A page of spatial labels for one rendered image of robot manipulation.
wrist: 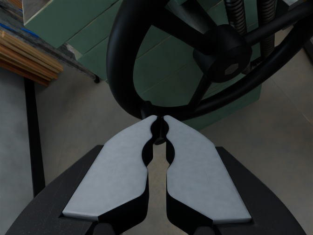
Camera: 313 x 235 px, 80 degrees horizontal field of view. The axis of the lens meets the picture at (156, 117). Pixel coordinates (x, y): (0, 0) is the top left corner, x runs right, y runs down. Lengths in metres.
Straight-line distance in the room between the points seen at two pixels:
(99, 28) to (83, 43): 0.04
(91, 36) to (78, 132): 1.20
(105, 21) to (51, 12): 0.08
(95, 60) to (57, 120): 1.35
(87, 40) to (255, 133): 0.88
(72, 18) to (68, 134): 1.30
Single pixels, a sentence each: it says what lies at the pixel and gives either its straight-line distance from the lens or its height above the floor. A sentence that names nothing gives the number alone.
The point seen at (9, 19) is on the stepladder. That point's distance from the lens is 1.30.
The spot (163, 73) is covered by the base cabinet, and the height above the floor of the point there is 0.61.
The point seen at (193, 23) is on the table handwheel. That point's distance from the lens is 0.29.
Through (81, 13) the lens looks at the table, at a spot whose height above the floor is 0.86.
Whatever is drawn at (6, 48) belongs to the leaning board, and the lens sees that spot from 1.84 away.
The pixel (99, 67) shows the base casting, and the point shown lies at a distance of 0.44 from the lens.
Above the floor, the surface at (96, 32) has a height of 0.82.
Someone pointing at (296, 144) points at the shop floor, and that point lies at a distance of 1.07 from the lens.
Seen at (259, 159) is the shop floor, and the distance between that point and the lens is 1.03.
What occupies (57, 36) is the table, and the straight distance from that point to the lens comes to 0.39.
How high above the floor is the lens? 1.03
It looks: 60 degrees down
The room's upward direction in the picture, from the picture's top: 54 degrees counter-clockwise
